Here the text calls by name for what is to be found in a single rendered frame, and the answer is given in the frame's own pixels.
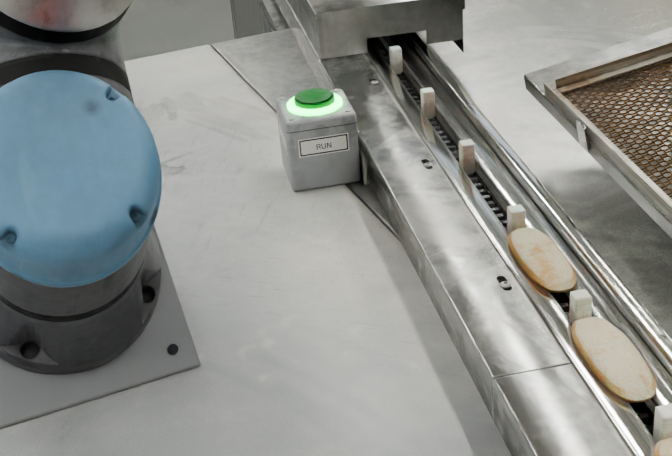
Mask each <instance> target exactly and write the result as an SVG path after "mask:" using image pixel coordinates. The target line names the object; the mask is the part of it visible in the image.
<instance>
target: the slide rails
mask: <svg viewBox="0 0 672 456"><path fill-rule="evenodd" d="M382 37H383V38H384V40H385V41H386V43H387V44H388V45H389V47H391V46H398V45H399V46H400V47H401V49H402V63H403V65H404V67H405V68H406V70H407V71H408V72H409V74H410V75H411V76H412V78H413V79H414V80H415V82H416V83H417V84H418V86H419V87H420V88H421V89H423V88H430V87H431V88H432V89H433V90H434V92H435V109H436V110H437V111H438V113H439V114H440V115H441V117H442V118H443V120H444V121H445V122H446V124H447V125H448V126H449V128H450V129H451V130H452V132H453V133H454V134H455V136H456V137H457V138H458V140H459V141H461V140H468V139H471V140H472V141H473V142H474V144H475V163H476V164H477V165H478V167H479V168H480V169H481V171H482V172H483V174H484V175H485V176H486V178H487V179H488V180H489V182H490V183H491V184H492V186H493V187H494V188H495V190H496V191H497V192H498V194H499V195H500V196H501V198H502V199H503V201H504V202H505V203H506V205H507V206H512V205H519V204H521V205H522V206H523V208H524V209H525V210H526V228H534V229H537V230H539V231H541V232H542V233H544V234H546V235H547V236H549V237H550V238H551V239H552V240H553V241H554V242H555V243H556V244H557V246H558V247H559V248H560V250H561V251H562V252H563V254H564V255H565V256H566V258H567V259H568V261H569V262H570V264H571V265H572V267H573V269H574V271H575V274H576V284H575V286H574V287H573V288H572V289H571V290H570V291H576V290H581V289H586V290H587V291H588V293H589V294H590V295H591V296H592V316H591V317H599V318H602V319H605V320H607V321H608V322H609V323H611V324H612V325H613V326H615V327H616V328H618V329H619V330H621V331H622V332H623V333H624V334H625V335H626V337H627V338H628V339H629V340H630V341H631V343H632V344H633V345H634V346H635V348H636V349H637V350H638V352H639V353H640V355H641V356H642V358H643V359H644V360H645V362H646V363H647V365H648V366H649V368H650V370H651V372H652V374H653V376H654V378H655V381H656V393H655V394H654V396H653V397H652V398H651V400H652V402H653V403H654V404H655V406H656V407H657V406H661V405H666V404H671V403H672V377H671V376H670V375H669V373H668V372H667V371H666V370H665V368H664V367H663V366H662V365H661V363H660V362H659V361H658V360H657V358H656V357H655V356H654V355H653V353H652V352H651V351H650V349H649V348H648V347H647V346H646V344H645V343H644V342H643V341H642V339H641V338H640V337H639V336H638V334H637V333H636V332H635V330H634V329H633V328H632V327H631V325H630V324H629V323H628V322H627V320H626V319H625V318H624V317H623V315H622V314H621V313H620V312H619V310H618V309H617V308H616V306H615V305H614V304H613V303H612V301H611V300H610V299H609V298H608V296H607V295H606V294H605V293H604V291H603V290H602V289H601V288H600V286H599V285H598V284H597V282H596V281H595V280H594V279H593V277H592V276H591V275H590V274H589V272H588V271H587V270H586V269H585V267H584V266H583V265H582V263H581V262H580V261H579V260H578V258H577V257H576V256H575V255H574V253H573V252H572V251H571V250H570V248H569V247H568V246H567V245H566V243H565V242H564V241H563V239H562V238H561V237H560V236H559V234H558V233H557V232H556V231H555V229H554V228H553V227H552V226H551V224H550V223H549V222H548V220H547V219H546V218H545V217H544V215H543V214H542V213H541V212H540V210H539V209H538V208H537V207H536V205H535V204H534V203H533V202H532V200H531V199H530V198H529V196H528V195H527V194H526V193H525V191H524V190H523V189H522V188H521V186H520V185H519V184H518V183H517V181H516V180H515V179H514V177H513V176H512V175H511V174H510V172H509V171H508V170H507V169H506V167H505V166H504V165H503V164H502V162H501V161H500V160H499V159H498V157H497V156H496V155H495V153H494V152H493V151H492V150H491V148H490V147H489V146H488V145H487V143H486V142H485V141H484V140H483V138H482V137H481V136H480V135H479V133H478V132H477V131H476V129H475V128H474V127H473V126H472V124H471V123H470V122H469V121H468V119H467V118H466V117H465V116H464V114H463V113H462V112H461V110H460V109H459V108H458V107H457V105H456V104H455V103H454V102H453V100H452V99H451V98H450V97H449V95H448V94H447V93H446V92H445V90H444V89H443V88H442V86H441V85H440V84H439V83H438V81H437V80H436V79H435V78H434V76H433V75H432V74H431V73H430V71H429V70H428V69H427V67H426V66H425V65H424V64H423V62H422V61H421V60H420V59H419V57H418V56H417V55H416V54H415V52H414V51H413V50H412V49H411V47H410V46H409V45H408V43H407V42H406V41H405V40H404V38H403V37H402V36H401V35H400V34H396V35H389V36H382ZM367 50H368V55H369V56H370V58H371V59H372V61H373V62H374V64H375V65H376V67H377V68H378V70H379V71H380V72H381V74H382V75H383V77H384V78H385V80H386V81H387V83H388V84H389V86H390V87H391V89H392V90H393V92H394V93H395V95H396V96H397V98H398V99H399V101H400V102H401V104H402V105H403V107H404V108H405V109H406V111H407V112H408V114H409V115H410V117H411V118H412V120H413V121H414V123H415V124H416V126H417V127H418V129H419V130H420V132H421V133H422V135H423V136H424V138H425V139H426V141H427V142H428V144H429V145H430V146H431V148H432V149H433V151H434V152H435V154H436V155H437V157H438V158H439V160H440V161H441V163H442V164H443V166H444V167H445V169H446V170H447V172H448V173H449V175H450V176H451V178H452V179H453V181H454V182H455V183H456V185H457V186H458V188H459V189H460V191H461V192H462V194H463V195H464V197H465V198H466V200H467V201H468V203H469V204H470V206H471V207H472V209H473V210H474V212H475V213H476V215H477V216H478V218H479V219H480V220H481V222H482V223H483V225H484V226H485V228H486V229H487V231H488V232H489V234H490V235H491V237H492V238H493V240H494V241H495V243H496V244H497V246H498V247H499V249H500V250H501V252H502V253H503V255H504V256H505V257H506V259H507V260H508V262H509V263H510V265H511V266H512V268H513V269H514V271H515V272H516V274H517V275H518V277H519V278H520V280H521V281H522V283H523V284H524V286H525V287H526V289H527V290H528V292H529V293H530V294H531V296H532V297H533V299H534V300H535V302H536V303H537V305H538V306H539V308H540V309H541V311H542V312H543V314H544V315H545V317H546V318H547V320H548V321H549V323H550V324H551V326H552V327H553V329H554V330H555V331H556V333H557V334H558V336H559V337H560V339H561V340H562V342H563V343H564V345H565V346H566V348H567V349H568V351H569V352H570V354H571V355H572V357H573V358H574V360H575V361H576V363H577V364H578V366H579V367H580V368H581V370H582V371H583V373H584V374H585V376H586V377H587V379H588V380H589V382H590V383H591V385H592V386H593V388H594V389H595V391H596V392H597V394H598V395H599V397H600V398H601V400H602V401H603V403H604V404H605V405H606V407H607V408H608V410H609V411H610V413H611V414H612V416H613V417H614V419H615V420H616V422H617V423H618V425H619V426H620V428H621V429H622V431H623V432H624V434H625V435H626V437H627V438H628V440H629V441H630V442H631V444H632V445H633V447H634V448H635V450H636V451H637V453H638V454H639V456H654V448H655V445H656V444H657V442H656V441H655V439H654V438H653V437H652V435H651V434H650V432H649V431H648V429H647V428H646V427H645V425H644V424H643V422H642V421H641V420H640V418H639V417H638V415H637V414H636V413H635V411H634V410H633V408H632V407H631V405H630V404H629V403H628V401H625V400H623V399H621V398H619V397H618V396H616V395H615V394H613V393H612V392H611V391H609V390H608V389H607V388H606V387H605V386H604V385H603V384H602V383H601V381H600V380H599V379H598V378H597V377H596V375H595V374H594V373H593V371H592V370H591V369H590V367H589V366H588V364H587V363H586V361H585V360H584V358H583V357H582V355H581V354H580V352H579V350H578V349H577V346H576V344H575V342H574V339H573V336H572V332H571V326H572V322H571V321H570V319H569V318H568V317H567V315H566V314H565V312H564V311H563V309H562V308H561V307H560V305H559V304H558V302H557V301H556V300H555V298H554V297H553V295H552V294H551V293H550V291H547V290H545V289H543V288H541V287H540V286H538V285H537V284H536V283H535V282H534V281H533V280H532V279H531V278H530V277H529V276H528V275H527V274H526V273H525V271H524V270H523V269H522V267H521V266H520V264H519V263H518V261H517V260H516V258H515V257H514V255H513V253H512V251H511V249H510V246H509V243H508V236H509V233H508V232H507V230H506V229H505V228H504V226H503V225H502V223H501V222H500V221H499V219H498V218H497V216H496V215H495V213H494V212H493V211H492V209H491V208H490V206H489V205H488V204H487V202H486V201H485V199H484V198H483V197H482V195H481V194H480V192H479V191H478V189H477V188H476V187H475V185H474V184H473V182H472V181H471V180H470V178H469V177H468V175H467V174H466V173H465V171H464V170H463V168H462V167H461V165H460V164H459V163H458V161H457V160H456V158H455V157H454V156H453V154H452V153H451V151H450V150H449V149H448V147H447V146H446V144H445V143H444V141H443V140H442V139H441V137H440V136H439V134H438V133H437V132H436V130H435V129H434V127H433V126H432V125H431V123H430V122H429V120H428V119H427V117H426V116H425V115H424V113H423V112H422V110H421V109H420V108H419V106H418V105H417V103H416V102H415V101H414V99H413V98H412V96H411V95H410V93H409V92H408V91H407V89H406V88H405V86H404V85H403V84H402V82H401V81H400V79H399V78H398V77H397V75H396V74H395V72H394V71H393V69H392V68H391V67H390V65H389V64H388V62H387V61H386V60H385V58H384V57H383V55H382V54H381V53H380V51H379V50H378V48H377V47H376V45H375V44H374V43H373V41H372V40H371V38H367Z"/></svg>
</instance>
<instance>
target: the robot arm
mask: <svg viewBox="0 0 672 456"><path fill-rule="evenodd" d="M132 1H133V0H0V358H1V359H3V360H5V361H6V362H8V363H10V364H12V365H14V366H17V367H19V368H22V369H25V370H28V371H32V372H37V373H43V374H72V373H78V372H83V371H87V370H90V369H93V368H96V367H98V366H101V365H103V364H105V363H107V362H109V361H111V360H113V359H114V358H116V357H117V356H119V355H120V354H121V353H123V352H124V351H125V350H127V349H128V348H129V347H130V346H131V345H132V344H133V343H134V342H135V341H136V340H137V339H138V338H139V336H140V335H141V334H142V332H143V331H144V330H145V328H146V327H147V325H148V323H149V321H150V319H151V318H152V315H153V313H154V311H155V308H156V305H157V301H158V298H159V294H160V290H161V284H162V260H161V254H160V250H159V246H158V243H157V240H156V237H155V235H154V232H153V230H152V227H153V225H154V222H155V219H156V216H157V213H158V209H159V205H160V200H161V191H162V172H161V164H160V158H159V154H158V150H157V147H156V143H155V140H154V137H153V135H152V132H151V130H150V128H149V126H148V124H147V122H146V121H145V119H144V117H143V116H142V114H141V113H140V111H139V110H138V109H137V108H136V107H135V105H134V100H133V97H132V93H131V88H130V84H129V79H128V76H127V71H126V67H125V63H124V58H123V54H122V50H121V45H120V41H119V24H120V22H121V20H122V18H123V16H124V15H125V13H126V11H127V10H128V8H129V6H130V4H131V3H132Z"/></svg>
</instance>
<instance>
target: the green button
mask: <svg viewBox="0 0 672 456"><path fill-rule="evenodd" d="M334 102H335V97H334V93H333V92H331V91H330V90H327V89H322V88H313V89H307V90H303V91H301V92H299V93H298V94H297V95H296V96H295V97H294V104H295V106H296V107H299V108H302V109H319V108H324V107H327V106H330V105H331V104H333V103H334Z"/></svg>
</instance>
